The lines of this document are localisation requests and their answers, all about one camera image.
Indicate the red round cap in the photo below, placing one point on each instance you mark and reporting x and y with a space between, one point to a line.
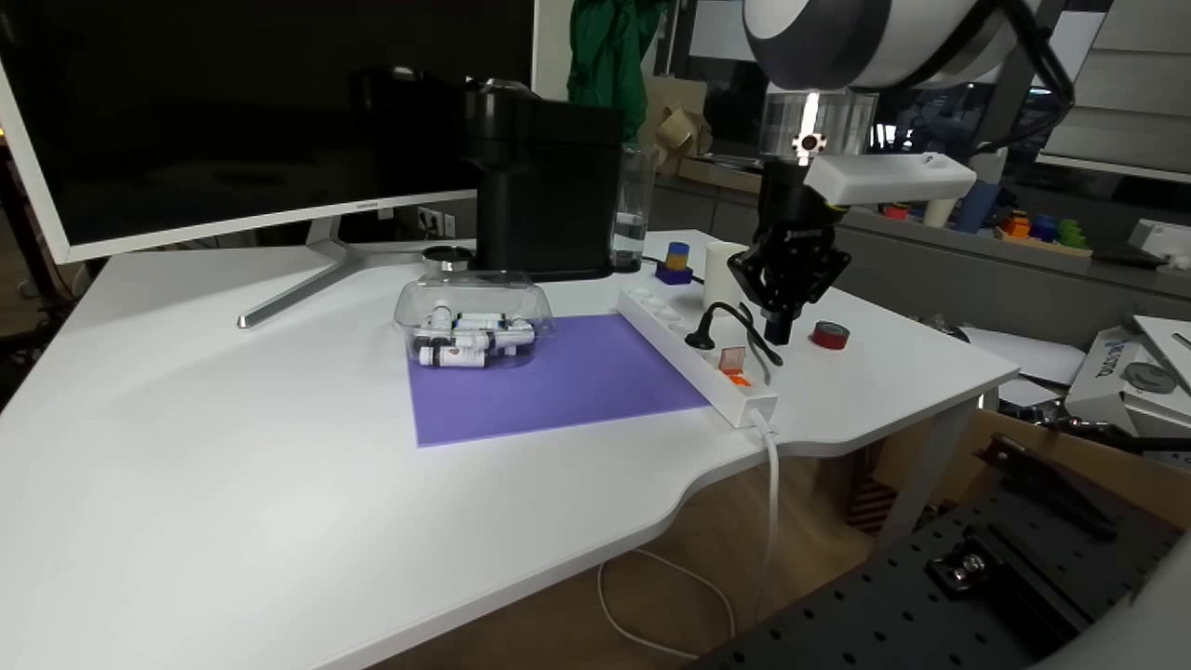
833 334

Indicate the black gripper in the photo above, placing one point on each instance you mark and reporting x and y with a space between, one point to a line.
790 255

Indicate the cream plastic cup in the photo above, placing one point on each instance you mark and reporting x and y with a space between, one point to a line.
941 217

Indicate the white grey device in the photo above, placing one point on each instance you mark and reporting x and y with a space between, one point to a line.
1128 378

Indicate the black perforated breadboard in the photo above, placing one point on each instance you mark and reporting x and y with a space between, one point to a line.
896 608

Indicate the silver monitor stand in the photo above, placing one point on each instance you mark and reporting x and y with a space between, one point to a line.
302 284

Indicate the cardboard box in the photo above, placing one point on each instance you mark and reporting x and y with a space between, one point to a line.
674 116

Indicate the blue yellow red toy stack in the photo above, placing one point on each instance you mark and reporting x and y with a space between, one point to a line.
674 261

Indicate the white power strip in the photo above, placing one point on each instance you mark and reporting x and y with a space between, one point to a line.
674 334

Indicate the clear water tank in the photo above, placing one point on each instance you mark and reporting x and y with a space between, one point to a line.
634 198

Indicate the white framed computer monitor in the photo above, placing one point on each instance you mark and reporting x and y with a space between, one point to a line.
248 114

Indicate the grey side counter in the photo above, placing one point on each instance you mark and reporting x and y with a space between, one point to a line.
944 279

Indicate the black coffee machine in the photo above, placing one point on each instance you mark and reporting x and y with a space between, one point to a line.
546 173

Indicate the green hanging cloth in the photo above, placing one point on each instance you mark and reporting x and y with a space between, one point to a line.
613 56

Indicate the orange small toy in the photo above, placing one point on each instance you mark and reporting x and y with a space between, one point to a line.
1019 225

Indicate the red plastic cup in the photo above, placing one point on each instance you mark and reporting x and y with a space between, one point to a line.
897 215

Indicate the round coffee machine drip tray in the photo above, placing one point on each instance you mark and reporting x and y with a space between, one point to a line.
447 257

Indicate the white paper cup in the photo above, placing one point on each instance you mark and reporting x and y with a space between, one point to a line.
725 266

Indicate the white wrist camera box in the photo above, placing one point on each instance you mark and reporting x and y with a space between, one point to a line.
888 175

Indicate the green small toy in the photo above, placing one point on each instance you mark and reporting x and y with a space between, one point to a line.
1073 231

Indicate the purple paper mat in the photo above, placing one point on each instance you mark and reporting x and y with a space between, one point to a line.
560 378

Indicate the blue small toy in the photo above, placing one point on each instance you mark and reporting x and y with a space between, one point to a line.
1046 229

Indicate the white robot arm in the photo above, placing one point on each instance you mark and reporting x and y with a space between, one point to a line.
842 41

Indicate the clear glass bowl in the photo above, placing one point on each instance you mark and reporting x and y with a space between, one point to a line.
469 301

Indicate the white small box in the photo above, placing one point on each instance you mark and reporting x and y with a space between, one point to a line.
1164 245

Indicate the blue plastic cup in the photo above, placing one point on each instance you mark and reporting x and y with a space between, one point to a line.
983 211

